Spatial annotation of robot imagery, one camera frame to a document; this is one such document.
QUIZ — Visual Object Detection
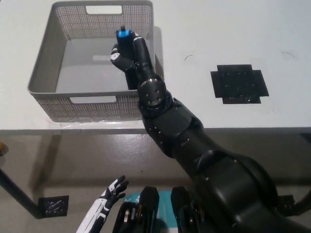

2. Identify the orange object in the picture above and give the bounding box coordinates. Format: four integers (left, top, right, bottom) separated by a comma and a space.
0, 140, 10, 157

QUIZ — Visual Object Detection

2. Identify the grey perforated plastic basket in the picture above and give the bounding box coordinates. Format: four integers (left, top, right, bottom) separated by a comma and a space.
27, 0, 156, 123

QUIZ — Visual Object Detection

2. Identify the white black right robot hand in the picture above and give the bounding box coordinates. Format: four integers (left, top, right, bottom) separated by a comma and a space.
109, 31, 161, 83

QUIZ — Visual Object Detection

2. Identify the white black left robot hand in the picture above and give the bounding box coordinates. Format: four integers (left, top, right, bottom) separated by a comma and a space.
76, 175, 130, 233

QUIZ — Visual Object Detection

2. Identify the clear adhesive tape strip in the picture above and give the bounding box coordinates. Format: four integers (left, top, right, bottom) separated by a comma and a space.
57, 117, 144, 127

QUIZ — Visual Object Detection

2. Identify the black teal robot body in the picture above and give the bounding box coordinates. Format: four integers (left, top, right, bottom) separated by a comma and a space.
113, 185, 199, 233

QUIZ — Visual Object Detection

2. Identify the black floor tape patch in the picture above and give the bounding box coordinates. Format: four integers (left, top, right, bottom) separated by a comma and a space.
276, 195, 296, 216
38, 195, 69, 217

